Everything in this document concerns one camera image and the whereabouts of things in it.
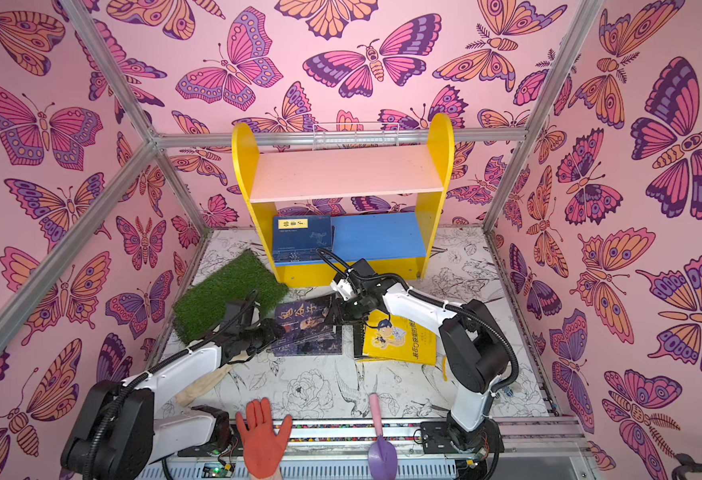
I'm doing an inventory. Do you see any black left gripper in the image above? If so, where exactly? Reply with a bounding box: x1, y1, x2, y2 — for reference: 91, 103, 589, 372
238, 317, 288, 354

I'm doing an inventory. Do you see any yellow cartoon boy book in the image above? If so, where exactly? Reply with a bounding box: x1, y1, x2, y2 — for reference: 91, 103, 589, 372
353, 310, 437, 366

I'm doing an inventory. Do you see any dark purple portrait book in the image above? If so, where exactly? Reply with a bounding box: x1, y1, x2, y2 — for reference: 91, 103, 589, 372
272, 295, 342, 357

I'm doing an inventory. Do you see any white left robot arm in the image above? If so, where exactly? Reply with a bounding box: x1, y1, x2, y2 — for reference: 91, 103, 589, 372
60, 318, 285, 479

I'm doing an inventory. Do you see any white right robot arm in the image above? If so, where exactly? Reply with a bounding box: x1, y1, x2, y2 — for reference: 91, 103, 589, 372
318, 249, 519, 452

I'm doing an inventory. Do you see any yellow pink blue bookshelf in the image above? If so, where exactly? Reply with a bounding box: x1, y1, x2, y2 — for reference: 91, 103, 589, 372
232, 114, 455, 288

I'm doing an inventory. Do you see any green artificial grass mat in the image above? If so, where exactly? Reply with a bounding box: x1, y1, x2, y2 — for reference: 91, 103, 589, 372
173, 249, 289, 344

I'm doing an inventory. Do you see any red rubber glove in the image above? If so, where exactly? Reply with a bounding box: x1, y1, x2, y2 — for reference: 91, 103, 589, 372
236, 398, 293, 479

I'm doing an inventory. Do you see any purple pink garden trowel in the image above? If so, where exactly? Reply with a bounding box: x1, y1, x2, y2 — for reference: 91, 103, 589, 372
368, 393, 398, 480

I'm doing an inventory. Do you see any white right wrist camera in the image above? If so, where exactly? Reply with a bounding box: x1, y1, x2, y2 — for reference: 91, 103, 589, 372
330, 279, 357, 302

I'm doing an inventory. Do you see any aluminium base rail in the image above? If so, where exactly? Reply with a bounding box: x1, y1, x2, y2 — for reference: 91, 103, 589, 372
140, 417, 600, 479

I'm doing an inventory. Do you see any aluminium frame post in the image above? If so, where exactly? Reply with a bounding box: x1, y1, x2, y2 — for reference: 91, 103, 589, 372
482, 0, 603, 234

